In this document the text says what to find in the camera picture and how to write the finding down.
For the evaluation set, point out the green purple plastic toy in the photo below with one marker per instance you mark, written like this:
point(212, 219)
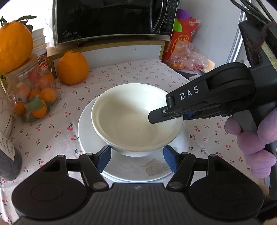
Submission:
point(181, 16)

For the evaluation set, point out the orange with stem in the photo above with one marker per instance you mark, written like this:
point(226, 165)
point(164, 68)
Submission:
point(72, 69)

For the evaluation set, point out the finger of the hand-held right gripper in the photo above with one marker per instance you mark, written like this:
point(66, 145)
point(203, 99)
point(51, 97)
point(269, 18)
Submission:
point(160, 115)
point(191, 116)

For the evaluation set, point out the plastic jar dark contents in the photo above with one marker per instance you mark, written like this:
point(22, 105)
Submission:
point(10, 164)

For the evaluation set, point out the white plate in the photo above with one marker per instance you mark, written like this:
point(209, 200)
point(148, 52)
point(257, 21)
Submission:
point(129, 166)

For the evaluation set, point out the glass jar with fruit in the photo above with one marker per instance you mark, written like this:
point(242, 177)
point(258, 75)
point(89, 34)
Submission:
point(36, 97)

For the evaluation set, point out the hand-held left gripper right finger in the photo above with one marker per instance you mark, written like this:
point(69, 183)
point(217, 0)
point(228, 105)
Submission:
point(171, 159)

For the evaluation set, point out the cream bowl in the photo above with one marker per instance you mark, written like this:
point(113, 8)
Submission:
point(129, 121)

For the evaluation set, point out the large orange with leaves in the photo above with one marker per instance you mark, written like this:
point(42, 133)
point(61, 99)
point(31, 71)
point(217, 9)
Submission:
point(15, 47)

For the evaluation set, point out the person's right hand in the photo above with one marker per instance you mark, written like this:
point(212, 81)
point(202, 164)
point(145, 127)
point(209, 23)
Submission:
point(251, 142)

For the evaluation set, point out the white refrigerator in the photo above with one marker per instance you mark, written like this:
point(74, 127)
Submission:
point(234, 39)

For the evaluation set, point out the stack of white tubs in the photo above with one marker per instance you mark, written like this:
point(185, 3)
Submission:
point(40, 45)

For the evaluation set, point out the red printed box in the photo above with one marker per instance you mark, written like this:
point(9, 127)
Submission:
point(186, 34)

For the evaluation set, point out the white wooden stand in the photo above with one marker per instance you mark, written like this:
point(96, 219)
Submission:
point(121, 53)

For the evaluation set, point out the black microwave oven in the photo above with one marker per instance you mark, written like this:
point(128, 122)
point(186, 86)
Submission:
point(108, 17)

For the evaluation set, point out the white carton red print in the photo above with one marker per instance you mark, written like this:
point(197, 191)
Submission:
point(209, 64)

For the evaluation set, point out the cherry print tablecloth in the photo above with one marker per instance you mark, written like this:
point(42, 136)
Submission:
point(65, 134)

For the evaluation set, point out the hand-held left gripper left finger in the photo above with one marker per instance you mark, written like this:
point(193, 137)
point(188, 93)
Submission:
point(103, 159)

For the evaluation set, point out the clear bag orange snacks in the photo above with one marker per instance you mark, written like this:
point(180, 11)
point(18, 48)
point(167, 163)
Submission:
point(188, 56)

